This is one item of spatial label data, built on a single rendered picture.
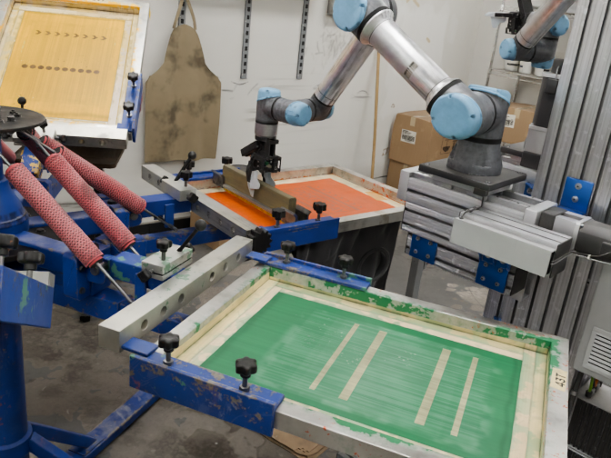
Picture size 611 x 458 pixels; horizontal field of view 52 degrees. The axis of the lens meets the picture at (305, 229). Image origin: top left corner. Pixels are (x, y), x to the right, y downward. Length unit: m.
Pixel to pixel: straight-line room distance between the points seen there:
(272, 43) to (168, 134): 1.00
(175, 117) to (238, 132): 0.54
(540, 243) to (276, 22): 3.25
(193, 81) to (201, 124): 0.30
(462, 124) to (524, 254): 0.35
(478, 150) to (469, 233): 0.24
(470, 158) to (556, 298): 0.49
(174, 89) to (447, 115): 2.74
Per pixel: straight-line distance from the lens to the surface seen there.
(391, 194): 2.48
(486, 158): 1.79
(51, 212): 1.56
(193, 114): 4.22
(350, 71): 2.01
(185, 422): 2.72
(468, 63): 6.10
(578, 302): 1.95
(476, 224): 1.67
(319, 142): 4.99
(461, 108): 1.63
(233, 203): 2.24
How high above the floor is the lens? 1.68
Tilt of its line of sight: 21 degrees down
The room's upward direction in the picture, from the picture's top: 6 degrees clockwise
